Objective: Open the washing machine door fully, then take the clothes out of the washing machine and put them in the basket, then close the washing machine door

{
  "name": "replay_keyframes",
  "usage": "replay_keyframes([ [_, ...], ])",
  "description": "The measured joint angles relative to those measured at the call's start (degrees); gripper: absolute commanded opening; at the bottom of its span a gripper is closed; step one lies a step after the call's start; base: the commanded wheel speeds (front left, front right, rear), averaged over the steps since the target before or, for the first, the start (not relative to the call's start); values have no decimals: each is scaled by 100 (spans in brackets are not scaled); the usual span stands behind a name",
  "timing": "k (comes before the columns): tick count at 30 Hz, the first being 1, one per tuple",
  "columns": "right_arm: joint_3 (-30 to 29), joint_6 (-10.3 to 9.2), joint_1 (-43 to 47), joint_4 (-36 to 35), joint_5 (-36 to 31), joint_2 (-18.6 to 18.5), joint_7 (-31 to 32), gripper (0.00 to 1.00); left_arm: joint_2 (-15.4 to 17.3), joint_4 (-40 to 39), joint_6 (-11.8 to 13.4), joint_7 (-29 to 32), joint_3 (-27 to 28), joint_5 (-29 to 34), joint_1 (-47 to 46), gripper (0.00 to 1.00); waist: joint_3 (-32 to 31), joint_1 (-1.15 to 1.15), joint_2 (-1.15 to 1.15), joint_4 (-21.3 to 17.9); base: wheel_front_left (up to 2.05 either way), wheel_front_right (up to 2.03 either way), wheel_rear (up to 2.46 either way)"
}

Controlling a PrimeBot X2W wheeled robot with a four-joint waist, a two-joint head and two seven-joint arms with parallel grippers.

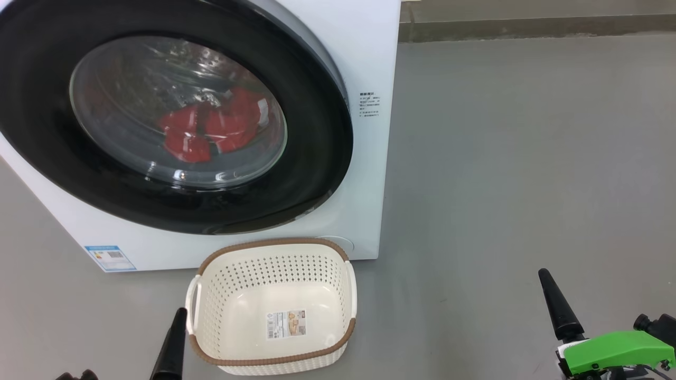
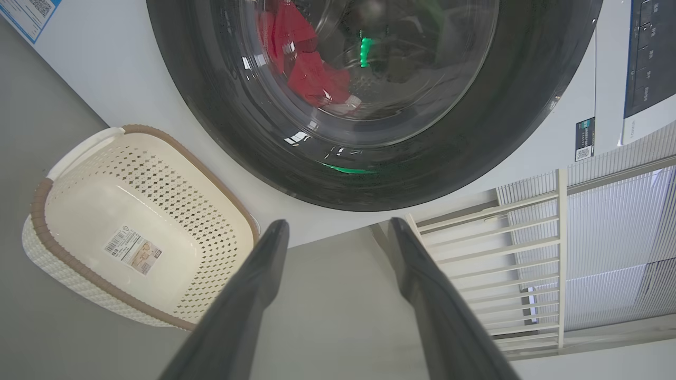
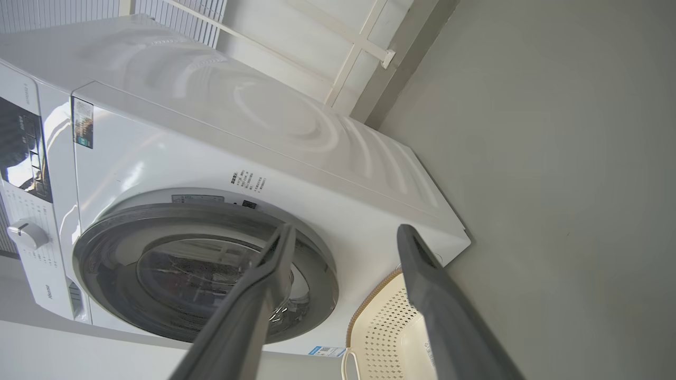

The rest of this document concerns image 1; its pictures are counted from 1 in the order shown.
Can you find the grey wall baseboard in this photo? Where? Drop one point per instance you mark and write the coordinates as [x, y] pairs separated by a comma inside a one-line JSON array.
[[528, 29]]

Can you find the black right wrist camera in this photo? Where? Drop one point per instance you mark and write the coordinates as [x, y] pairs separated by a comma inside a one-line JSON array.
[[663, 327]]

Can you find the blue energy label sticker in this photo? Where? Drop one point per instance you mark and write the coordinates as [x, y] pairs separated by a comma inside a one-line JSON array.
[[110, 257]]

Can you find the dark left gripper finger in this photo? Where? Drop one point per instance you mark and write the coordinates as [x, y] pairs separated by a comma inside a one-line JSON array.
[[170, 353]]

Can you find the washing machine door glass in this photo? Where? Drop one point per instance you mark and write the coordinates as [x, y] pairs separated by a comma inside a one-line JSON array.
[[317, 158]]

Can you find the red and white jersey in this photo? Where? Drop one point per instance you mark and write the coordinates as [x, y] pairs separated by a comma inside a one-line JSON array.
[[185, 145]]

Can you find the cream laundry basket brown rim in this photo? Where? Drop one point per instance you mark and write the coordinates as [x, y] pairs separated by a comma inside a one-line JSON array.
[[237, 295]]

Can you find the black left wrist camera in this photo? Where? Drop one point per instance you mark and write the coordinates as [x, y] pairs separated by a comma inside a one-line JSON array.
[[79, 376]]

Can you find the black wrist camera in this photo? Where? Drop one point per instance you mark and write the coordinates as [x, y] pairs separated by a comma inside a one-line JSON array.
[[663, 327], [79, 376]]

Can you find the printed food package label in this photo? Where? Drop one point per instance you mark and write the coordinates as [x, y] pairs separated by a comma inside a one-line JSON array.
[[285, 324]]

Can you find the white front-load washing machine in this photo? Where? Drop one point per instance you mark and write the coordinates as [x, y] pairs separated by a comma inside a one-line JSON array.
[[364, 184]]

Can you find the round white filter cover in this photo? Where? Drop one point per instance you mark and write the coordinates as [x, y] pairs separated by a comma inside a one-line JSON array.
[[340, 244]]

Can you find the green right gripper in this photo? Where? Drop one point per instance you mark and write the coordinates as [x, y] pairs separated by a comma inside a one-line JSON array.
[[612, 351]]

